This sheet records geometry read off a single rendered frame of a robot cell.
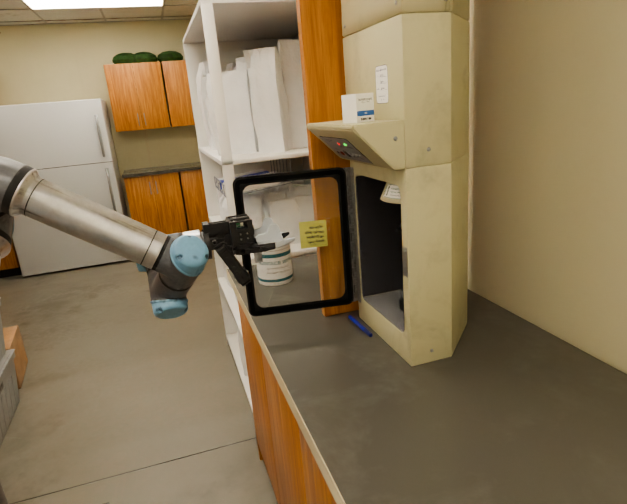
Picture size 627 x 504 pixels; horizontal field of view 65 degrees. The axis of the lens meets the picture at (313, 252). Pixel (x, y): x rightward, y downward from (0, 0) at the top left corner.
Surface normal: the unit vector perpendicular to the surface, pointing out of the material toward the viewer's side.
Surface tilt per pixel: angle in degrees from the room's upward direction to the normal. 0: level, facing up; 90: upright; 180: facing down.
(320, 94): 90
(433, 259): 90
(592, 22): 90
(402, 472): 0
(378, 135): 90
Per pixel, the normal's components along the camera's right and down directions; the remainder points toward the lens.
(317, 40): 0.30, 0.25
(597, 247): -0.95, 0.16
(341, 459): -0.08, -0.95
